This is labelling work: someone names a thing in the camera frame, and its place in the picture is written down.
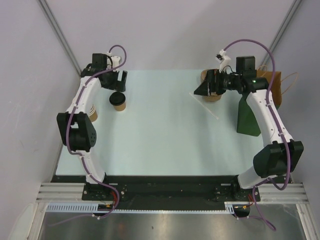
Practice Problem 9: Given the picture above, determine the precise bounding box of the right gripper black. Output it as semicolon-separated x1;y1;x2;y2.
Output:
194;68;242;97

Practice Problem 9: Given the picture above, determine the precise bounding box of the black plastic cup lid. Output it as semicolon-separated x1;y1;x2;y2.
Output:
109;91;126;106

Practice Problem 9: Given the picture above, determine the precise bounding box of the single brown paper cup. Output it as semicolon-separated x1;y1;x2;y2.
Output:
113;101;126;112

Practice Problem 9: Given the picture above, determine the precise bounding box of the stack of paper cups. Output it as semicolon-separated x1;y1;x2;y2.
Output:
89;104;98;123

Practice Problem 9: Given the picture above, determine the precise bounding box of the green brown paper bag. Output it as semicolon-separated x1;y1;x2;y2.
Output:
236;65;300;138

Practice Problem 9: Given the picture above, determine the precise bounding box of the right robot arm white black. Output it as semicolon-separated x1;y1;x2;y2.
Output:
193;54;304;201

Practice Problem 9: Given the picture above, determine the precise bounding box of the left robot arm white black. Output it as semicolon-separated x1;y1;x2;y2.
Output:
56;52;128;200

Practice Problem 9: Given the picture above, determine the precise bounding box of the brown pulp cup carrier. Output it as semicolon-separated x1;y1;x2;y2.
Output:
200;69;222;103

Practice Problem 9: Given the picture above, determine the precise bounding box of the white wrapped straw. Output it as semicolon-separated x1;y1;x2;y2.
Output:
188;92;219;120

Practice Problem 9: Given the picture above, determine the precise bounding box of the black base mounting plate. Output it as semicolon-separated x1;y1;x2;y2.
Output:
50;174;292;211

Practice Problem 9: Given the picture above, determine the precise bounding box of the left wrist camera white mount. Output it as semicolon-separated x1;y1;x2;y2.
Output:
106;52;122;69

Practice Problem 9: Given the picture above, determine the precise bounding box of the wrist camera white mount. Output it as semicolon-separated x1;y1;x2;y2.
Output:
106;52;122;69
215;49;231;73

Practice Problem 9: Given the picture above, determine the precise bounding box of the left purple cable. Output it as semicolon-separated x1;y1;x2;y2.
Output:
47;44;128;227

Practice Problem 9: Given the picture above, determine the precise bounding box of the purple cable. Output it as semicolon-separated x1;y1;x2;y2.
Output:
47;44;128;227
223;38;292;231

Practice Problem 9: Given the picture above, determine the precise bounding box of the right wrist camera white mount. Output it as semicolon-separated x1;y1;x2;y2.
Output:
215;49;231;73

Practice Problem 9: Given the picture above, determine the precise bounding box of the right aluminium frame post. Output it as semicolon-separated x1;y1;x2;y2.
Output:
269;0;304;56

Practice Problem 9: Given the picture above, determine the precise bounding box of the aluminium frame post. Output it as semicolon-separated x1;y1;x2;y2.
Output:
36;0;81;75
269;0;304;56

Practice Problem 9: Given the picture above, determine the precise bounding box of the left aluminium frame post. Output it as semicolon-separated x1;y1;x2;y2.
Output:
36;0;81;75

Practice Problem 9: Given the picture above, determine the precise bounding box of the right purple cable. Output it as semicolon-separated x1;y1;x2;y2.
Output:
223;38;292;231

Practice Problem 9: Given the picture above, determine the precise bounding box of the aluminium rail bottom left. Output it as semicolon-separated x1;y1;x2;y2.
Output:
36;182;85;203

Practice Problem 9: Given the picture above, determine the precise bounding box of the aluminium rail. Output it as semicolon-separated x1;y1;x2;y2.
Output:
36;182;85;203
258;183;309;204

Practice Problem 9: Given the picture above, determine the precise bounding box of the white slotted cable duct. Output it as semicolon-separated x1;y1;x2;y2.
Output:
46;202;266;215

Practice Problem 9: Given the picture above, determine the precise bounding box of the aluminium rail bottom right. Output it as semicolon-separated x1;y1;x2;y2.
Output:
258;183;309;204

